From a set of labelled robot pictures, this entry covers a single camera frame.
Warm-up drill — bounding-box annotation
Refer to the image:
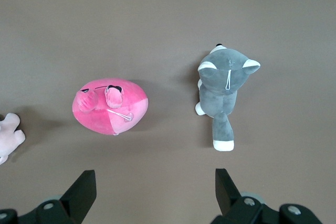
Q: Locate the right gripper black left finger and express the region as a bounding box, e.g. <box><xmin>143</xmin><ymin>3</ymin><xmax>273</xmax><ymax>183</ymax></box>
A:
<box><xmin>18</xmin><ymin>169</ymin><xmax>97</xmax><ymax>224</ymax></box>

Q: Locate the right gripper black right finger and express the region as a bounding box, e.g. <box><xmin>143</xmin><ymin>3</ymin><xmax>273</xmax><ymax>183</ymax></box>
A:
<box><xmin>211</xmin><ymin>168</ymin><xmax>280</xmax><ymax>224</ymax></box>

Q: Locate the round hot pink plush toy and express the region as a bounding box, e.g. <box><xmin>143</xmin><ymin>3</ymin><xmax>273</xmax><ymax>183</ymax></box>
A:
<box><xmin>72</xmin><ymin>77</ymin><xmax>149</xmax><ymax>136</ymax></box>

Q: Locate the pale pink plush dog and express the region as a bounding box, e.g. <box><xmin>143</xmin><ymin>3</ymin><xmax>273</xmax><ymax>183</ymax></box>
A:
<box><xmin>0</xmin><ymin>112</ymin><xmax>26</xmax><ymax>166</ymax></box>

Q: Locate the grey white husky plush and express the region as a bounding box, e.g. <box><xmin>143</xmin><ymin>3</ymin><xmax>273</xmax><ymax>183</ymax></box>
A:
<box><xmin>194</xmin><ymin>43</ymin><xmax>261</xmax><ymax>152</ymax></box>

